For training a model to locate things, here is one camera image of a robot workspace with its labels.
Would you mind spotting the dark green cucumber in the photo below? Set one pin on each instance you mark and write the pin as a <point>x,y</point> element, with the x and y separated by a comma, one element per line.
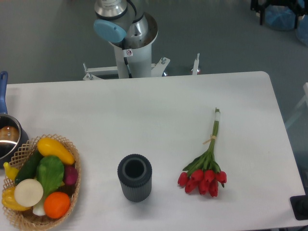
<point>29,168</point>

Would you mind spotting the yellow squash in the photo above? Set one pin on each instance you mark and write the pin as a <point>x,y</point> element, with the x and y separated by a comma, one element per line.
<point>48,146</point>

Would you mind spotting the blue handled saucepan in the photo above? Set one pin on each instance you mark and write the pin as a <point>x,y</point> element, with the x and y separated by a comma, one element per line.
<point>12,135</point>

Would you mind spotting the black device at edge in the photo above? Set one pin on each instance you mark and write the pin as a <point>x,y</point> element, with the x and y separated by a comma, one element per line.
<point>300,206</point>

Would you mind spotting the red tulip bouquet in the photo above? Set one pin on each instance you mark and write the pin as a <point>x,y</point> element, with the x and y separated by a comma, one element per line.
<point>204,173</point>

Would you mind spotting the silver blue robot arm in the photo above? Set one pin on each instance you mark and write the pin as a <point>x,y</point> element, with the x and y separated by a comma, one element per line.
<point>124,23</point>

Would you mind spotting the white round onion slice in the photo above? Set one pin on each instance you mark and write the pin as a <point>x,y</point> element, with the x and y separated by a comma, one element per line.
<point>28,192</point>

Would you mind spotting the blue plastic bag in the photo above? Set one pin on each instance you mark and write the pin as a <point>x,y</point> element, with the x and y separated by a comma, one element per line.
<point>283,19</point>

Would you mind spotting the yellow bell pepper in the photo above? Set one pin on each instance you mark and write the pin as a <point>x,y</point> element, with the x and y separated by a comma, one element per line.
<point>9,201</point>

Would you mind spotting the green lettuce leaf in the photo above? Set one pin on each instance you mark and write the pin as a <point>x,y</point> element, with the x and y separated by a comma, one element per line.
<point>50,173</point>

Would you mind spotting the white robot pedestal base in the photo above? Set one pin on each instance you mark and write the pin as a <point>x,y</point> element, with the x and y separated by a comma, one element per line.
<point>130,63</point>

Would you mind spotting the dark grey ribbed vase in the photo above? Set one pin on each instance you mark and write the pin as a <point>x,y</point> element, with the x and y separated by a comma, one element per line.
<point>135,176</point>

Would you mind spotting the purple red onion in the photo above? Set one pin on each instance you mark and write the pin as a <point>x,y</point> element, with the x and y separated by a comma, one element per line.
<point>70,175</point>

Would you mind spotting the orange fruit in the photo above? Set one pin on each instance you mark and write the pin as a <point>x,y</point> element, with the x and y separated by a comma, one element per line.
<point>56,205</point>

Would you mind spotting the woven wicker basket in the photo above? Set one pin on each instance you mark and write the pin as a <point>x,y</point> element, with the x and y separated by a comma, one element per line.
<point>26,220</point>

